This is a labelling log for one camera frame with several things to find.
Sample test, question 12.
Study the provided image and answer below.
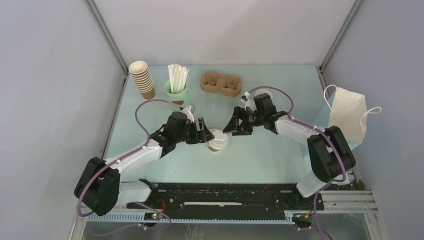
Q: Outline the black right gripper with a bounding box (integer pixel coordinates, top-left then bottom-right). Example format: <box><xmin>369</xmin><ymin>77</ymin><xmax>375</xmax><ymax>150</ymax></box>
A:
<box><xmin>223</xmin><ymin>105</ymin><xmax>265</xmax><ymax>136</ymax></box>

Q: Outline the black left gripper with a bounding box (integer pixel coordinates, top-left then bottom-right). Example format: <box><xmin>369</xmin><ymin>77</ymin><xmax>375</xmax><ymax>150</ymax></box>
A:
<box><xmin>175</xmin><ymin>117</ymin><xmax>214</xmax><ymax>145</ymax></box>

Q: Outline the brown paper coffee cup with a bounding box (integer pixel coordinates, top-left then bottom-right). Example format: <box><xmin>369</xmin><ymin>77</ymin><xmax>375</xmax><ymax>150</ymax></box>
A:
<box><xmin>207</xmin><ymin>145</ymin><xmax>221</xmax><ymax>152</ymax></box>

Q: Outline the white plastic cup lid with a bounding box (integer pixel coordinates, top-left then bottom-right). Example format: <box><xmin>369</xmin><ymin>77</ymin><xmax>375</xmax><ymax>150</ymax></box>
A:
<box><xmin>206</xmin><ymin>128</ymin><xmax>229</xmax><ymax>150</ymax></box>

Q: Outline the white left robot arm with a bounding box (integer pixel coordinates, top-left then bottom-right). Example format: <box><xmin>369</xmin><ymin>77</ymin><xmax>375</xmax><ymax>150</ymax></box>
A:
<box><xmin>74</xmin><ymin>111</ymin><xmax>215</xmax><ymax>217</ymax></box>

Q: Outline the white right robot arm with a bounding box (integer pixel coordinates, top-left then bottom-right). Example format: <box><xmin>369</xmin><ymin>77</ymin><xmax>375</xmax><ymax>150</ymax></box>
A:
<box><xmin>223</xmin><ymin>93</ymin><xmax>356</xmax><ymax>209</ymax></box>

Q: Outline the stack of white lids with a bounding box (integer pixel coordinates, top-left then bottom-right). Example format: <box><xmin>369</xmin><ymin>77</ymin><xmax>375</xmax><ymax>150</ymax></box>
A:
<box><xmin>245</xmin><ymin>88</ymin><xmax>273</xmax><ymax>111</ymax></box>

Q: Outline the brown cardboard cup carrier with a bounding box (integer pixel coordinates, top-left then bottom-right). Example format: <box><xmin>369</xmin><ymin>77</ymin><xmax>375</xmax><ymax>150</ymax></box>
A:
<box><xmin>200</xmin><ymin>71</ymin><xmax>243</xmax><ymax>98</ymax></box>

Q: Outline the green straw holder jar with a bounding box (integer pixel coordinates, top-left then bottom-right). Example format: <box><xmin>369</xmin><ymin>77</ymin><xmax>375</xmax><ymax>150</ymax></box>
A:
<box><xmin>164</xmin><ymin>80</ymin><xmax>191</xmax><ymax>107</ymax></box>

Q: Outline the bundle of white wrapped straws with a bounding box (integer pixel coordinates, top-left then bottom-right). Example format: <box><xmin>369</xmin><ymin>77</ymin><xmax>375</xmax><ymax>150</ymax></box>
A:
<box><xmin>167</xmin><ymin>64</ymin><xmax>190</xmax><ymax>94</ymax></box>

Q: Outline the stack of brown paper cups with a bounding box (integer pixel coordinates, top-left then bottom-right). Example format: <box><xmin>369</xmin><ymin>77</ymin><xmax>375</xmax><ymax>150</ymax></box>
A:
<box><xmin>128</xmin><ymin>60</ymin><xmax>156</xmax><ymax>100</ymax></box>

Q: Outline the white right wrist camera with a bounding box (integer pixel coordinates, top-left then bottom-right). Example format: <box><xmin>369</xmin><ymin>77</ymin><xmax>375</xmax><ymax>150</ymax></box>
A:
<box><xmin>240</xmin><ymin>91</ymin><xmax>255</xmax><ymax>110</ymax></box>

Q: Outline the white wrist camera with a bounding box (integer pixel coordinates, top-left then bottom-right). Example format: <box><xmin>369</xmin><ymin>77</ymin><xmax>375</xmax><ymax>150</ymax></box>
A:
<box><xmin>181</xmin><ymin>104</ymin><xmax>196</xmax><ymax>123</ymax></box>
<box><xmin>240</xmin><ymin>91</ymin><xmax>255</xmax><ymax>110</ymax></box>

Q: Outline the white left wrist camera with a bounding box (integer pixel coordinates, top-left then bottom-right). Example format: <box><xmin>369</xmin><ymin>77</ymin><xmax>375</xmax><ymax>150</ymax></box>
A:
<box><xmin>181</xmin><ymin>104</ymin><xmax>196</xmax><ymax>123</ymax></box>

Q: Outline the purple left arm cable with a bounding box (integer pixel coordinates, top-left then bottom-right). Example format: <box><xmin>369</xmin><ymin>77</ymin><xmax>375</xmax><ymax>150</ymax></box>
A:
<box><xmin>76</xmin><ymin>98</ymin><xmax>190</xmax><ymax>238</ymax></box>

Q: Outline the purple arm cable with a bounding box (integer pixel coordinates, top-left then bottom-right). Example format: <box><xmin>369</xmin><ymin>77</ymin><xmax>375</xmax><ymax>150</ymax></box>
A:
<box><xmin>76</xmin><ymin>98</ymin><xmax>190</xmax><ymax>238</ymax></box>
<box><xmin>246</xmin><ymin>86</ymin><xmax>350</xmax><ymax>240</ymax></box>

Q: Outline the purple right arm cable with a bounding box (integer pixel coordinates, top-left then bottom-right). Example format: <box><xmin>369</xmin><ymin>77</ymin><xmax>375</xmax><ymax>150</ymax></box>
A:
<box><xmin>246</xmin><ymin>86</ymin><xmax>350</xmax><ymax>240</ymax></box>

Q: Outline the white paper bag with handles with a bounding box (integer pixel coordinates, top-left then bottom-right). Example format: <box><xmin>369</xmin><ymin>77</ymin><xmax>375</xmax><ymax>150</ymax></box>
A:
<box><xmin>324</xmin><ymin>84</ymin><xmax>382</xmax><ymax>144</ymax></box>

